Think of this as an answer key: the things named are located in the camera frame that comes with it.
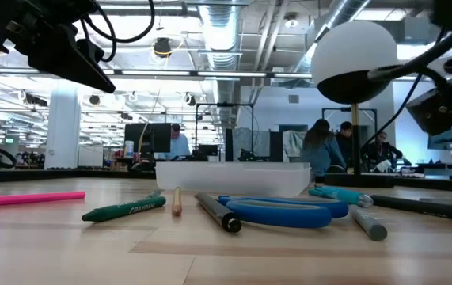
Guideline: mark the white can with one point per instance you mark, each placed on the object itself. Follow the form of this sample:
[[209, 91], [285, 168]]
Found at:
[[129, 149]]

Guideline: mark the white cabinet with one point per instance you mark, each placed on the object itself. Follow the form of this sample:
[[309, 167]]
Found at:
[[90, 156]]

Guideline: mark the pink marker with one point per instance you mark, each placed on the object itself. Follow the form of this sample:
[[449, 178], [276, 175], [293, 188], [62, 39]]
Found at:
[[31, 198]]

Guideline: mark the black metal rig frame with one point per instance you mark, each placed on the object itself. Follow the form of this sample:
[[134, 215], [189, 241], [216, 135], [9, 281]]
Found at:
[[368, 109], [224, 105]]

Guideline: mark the thick black marker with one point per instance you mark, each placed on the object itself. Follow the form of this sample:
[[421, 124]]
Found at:
[[217, 211]]

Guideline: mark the grey marker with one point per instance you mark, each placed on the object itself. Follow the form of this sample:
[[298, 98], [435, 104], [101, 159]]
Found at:
[[368, 225]]

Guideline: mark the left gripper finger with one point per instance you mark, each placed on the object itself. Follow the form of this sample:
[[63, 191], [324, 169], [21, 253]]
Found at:
[[71, 63]]

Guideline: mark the person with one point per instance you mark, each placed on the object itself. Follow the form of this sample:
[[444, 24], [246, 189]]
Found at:
[[345, 140], [320, 150], [180, 146], [380, 152]]

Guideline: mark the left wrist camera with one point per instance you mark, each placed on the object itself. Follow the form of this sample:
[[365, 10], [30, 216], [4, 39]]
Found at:
[[91, 49]]

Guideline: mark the wall-mounted monitor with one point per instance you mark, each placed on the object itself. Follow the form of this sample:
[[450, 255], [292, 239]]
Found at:
[[443, 143]]

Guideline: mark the black computer monitor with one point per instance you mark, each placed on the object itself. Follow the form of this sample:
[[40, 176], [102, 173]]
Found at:
[[146, 138]]

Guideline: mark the yellow wooden pencil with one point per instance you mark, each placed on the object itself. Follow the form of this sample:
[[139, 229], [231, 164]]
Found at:
[[176, 204]]

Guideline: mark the green crayon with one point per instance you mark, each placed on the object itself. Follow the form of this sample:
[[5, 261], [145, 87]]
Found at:
[[122, 209]]

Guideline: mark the teal pen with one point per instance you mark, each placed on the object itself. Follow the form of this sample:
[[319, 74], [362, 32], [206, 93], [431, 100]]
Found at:
[[340, 194]]

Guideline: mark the white globe table lamp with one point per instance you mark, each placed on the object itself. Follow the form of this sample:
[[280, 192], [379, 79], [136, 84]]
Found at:
[[352, 47]]

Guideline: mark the dark green pen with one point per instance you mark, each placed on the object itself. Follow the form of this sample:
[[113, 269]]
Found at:
[[154, 194]]

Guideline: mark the translucent plastic supply box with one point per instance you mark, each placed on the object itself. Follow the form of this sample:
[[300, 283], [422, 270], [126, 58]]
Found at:
[[233, 178]]

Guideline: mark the silver ventilation duct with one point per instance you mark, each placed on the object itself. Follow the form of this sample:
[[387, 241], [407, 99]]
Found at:
[[219, 31]]

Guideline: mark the black ceiling camera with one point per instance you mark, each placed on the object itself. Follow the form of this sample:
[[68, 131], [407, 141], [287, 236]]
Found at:
[[162, 46]]

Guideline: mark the long black marker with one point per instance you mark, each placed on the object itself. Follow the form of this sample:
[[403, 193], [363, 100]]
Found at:
[[427, 207]]

